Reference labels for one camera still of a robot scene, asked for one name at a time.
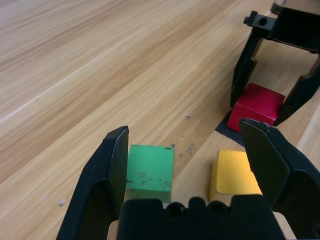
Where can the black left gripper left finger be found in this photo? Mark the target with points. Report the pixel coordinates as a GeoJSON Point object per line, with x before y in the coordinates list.
{"type": "Point", "coordinates": [100, 162]}

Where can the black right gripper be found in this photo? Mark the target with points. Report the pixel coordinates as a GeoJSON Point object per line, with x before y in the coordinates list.
{"type": "Point", "coordinates": [297, 27]}

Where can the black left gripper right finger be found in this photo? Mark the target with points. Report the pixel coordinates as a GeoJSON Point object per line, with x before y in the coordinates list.
{"type": "Point", "coordinates": [275, 162]}

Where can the red wooden block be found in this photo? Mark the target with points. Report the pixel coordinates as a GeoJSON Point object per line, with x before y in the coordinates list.
{"type": "Point", "coordinates": [257, 105]}

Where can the yellow wooden block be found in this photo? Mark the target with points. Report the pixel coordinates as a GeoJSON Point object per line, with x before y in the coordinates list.
{"type": "Point", "coordinates": [230, 172]}

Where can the green wooden block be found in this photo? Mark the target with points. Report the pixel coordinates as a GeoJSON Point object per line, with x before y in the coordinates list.
{"type": "Point", "coordinates": [150, 165]}

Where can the black tape patch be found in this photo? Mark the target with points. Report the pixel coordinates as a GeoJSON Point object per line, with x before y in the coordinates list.
{"type": "Point", "coordinates": [223, 128]}

